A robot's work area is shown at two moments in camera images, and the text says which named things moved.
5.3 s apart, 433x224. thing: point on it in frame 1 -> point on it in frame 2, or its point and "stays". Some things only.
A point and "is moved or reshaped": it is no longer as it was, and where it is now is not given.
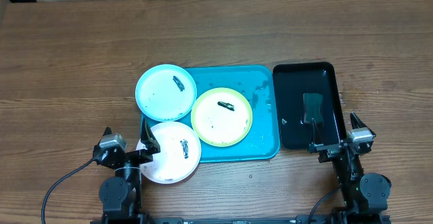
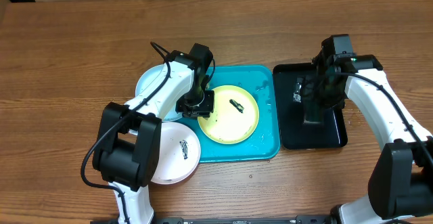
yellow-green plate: [221, 117] is moved or reshaped
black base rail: [348, 218] stays
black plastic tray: [309, 105] stays
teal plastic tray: [258, 84] stays
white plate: [179, 155] stays
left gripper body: [136, 157] -> [195, 102]
